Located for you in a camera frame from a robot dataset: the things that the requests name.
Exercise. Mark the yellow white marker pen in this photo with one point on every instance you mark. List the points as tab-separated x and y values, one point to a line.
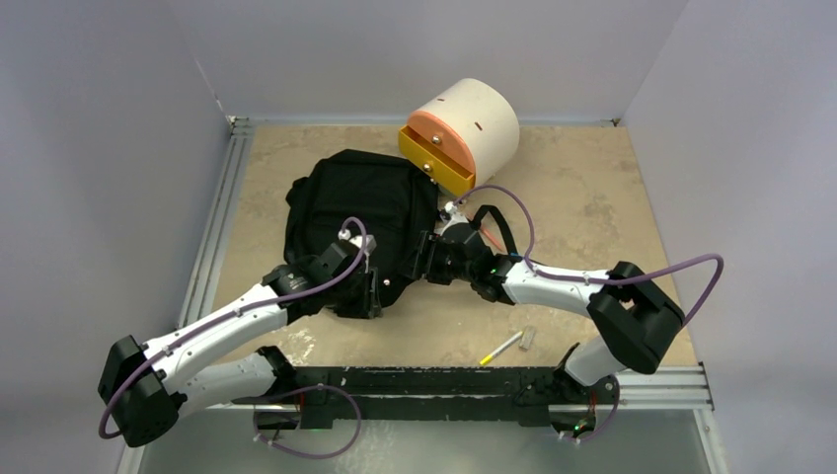
501	348

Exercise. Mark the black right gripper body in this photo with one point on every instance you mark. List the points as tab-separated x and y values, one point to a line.
445	269

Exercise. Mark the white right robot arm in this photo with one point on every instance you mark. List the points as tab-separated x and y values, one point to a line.
636	321

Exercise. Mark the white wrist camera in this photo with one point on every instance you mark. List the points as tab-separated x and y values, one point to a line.
451	214
365	243

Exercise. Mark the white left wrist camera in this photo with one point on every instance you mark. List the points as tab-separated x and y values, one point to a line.
365	243

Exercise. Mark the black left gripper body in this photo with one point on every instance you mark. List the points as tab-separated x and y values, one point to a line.
354	299

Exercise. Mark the orange pen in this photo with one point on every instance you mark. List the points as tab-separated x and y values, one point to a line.
486	233

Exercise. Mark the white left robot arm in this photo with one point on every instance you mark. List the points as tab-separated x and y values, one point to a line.
148	387

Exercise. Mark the grey marker cap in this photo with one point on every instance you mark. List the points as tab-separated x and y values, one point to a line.
526	339

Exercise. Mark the cream cylindrical drawer box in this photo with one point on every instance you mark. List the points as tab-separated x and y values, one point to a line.
473	124

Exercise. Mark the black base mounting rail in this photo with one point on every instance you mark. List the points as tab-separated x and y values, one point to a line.
530	396

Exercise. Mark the aluminium table frame rail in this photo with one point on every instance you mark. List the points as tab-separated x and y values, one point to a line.
206	270

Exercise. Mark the black student backpack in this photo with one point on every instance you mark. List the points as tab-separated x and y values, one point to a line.
390	197

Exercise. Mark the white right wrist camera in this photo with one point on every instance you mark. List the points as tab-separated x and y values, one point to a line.
451	214

